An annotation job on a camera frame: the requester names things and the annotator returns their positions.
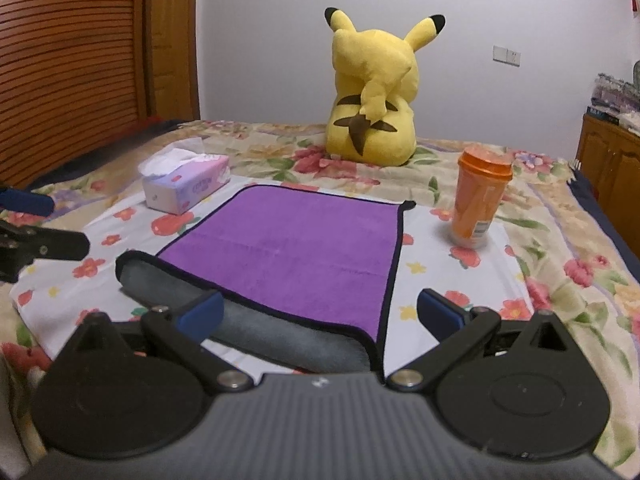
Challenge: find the purple and grey towel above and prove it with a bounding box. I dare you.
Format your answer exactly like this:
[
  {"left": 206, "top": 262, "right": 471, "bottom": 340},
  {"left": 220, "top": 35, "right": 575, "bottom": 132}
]
[{"left": 116, "top": 185, "right": 413, "bottom": 374}]

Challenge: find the white flower-print cloth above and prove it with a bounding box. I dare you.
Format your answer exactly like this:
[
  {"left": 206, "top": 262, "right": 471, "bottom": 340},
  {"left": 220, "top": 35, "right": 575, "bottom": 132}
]
[{"left": 10, "top": 177, "right": 534, "bottom": 368}]

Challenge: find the floral bed blanket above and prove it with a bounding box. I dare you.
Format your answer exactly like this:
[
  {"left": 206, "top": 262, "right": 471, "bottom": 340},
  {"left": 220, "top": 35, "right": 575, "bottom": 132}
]
[{"left": 1, "top": 122, "right": 639, "bottom": 478}]

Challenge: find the purple tissue box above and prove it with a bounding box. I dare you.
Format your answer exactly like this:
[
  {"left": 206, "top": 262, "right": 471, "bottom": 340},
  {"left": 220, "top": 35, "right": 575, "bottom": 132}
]
[{"left": 138, "top": 136, "right": 230, "bottom": 216}]

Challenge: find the orange plastic cup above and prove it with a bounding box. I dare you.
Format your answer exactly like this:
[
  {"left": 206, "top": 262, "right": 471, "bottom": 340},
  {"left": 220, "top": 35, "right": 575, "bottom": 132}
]
[{"left": 450, "top": 145, "right": 513, "bottom": 248}]

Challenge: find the wooden slatted headboard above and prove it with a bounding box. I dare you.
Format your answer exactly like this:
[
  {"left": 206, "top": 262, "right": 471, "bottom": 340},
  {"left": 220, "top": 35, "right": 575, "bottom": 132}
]
[{"left": 1, "top": 0, "right": 149, "bottom": 186}]

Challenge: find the yellow Pikachu plush toy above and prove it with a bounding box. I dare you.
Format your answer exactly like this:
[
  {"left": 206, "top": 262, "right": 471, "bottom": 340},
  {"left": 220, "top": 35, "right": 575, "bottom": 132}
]
[{"left": 324, "top": 8, "right": 446, "bottom": 167}]

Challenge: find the wooden side cabinet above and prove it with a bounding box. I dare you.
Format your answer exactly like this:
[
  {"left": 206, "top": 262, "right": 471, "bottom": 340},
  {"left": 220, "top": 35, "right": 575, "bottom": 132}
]
[{"left": 576, "top": 114, "right": 639, "bottom": 256}]

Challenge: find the wooden door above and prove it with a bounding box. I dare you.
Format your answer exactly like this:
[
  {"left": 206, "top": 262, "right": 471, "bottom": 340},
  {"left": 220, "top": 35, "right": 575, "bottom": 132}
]
[{"left": 144, "top": 0, "right": 200, "bottom": 120}]

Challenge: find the stack of items on cabinet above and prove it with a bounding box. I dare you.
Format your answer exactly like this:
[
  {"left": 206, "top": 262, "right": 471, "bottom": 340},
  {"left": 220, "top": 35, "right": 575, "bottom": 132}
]
[{"left": 587, "top": 62, "right": 640, "bottom": 136}]

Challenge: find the white wall switch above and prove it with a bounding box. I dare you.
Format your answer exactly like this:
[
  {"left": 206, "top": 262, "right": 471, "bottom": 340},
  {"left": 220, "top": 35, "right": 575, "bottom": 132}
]
[{"left": 492, "top": 46, "right": 521, "bottom": 67}]

